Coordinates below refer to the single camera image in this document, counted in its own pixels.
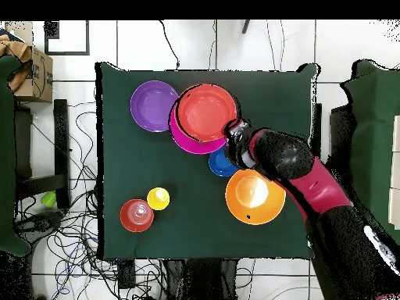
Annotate green cloth side table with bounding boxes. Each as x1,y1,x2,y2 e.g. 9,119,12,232
0,55,32,257
340,59,400,245

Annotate large pink bowl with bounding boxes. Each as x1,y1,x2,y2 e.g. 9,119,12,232
169,105,227,155

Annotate yellow cup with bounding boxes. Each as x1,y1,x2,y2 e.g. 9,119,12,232
146,187,171,211

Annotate small green floor cup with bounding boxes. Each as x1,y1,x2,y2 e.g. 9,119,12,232
41,191,58,208

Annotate black square floor frame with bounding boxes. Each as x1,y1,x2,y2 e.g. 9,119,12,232
43,20,91,56

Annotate black floor base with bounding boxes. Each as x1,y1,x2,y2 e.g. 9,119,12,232
13,210,63,238

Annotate large purple shallow bowl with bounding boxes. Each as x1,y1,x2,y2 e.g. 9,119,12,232
130,80,180,134

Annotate black metal stand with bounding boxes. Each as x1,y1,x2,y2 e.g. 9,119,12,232
15,98,70,210

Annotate small blue bowl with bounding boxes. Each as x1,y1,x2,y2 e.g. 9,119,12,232
208,146,239,178

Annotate cardboard box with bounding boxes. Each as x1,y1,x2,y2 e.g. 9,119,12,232
7,34,54,104

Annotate large red shallow bowl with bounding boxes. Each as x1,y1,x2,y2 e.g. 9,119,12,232
175,83,239,143

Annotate large orange bowl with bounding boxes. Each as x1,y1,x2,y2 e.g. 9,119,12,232
225,168,287,226

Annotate dark green tablecloth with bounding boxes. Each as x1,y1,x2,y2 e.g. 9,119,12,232
95,61,321,260

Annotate thin black floor cable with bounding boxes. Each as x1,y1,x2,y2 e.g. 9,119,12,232
159,20,180,70

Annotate tangle of floor cables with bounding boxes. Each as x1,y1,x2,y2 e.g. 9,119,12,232
15,102,163,300

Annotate small red bowl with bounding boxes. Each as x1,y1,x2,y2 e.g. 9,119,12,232
119,198,155,234

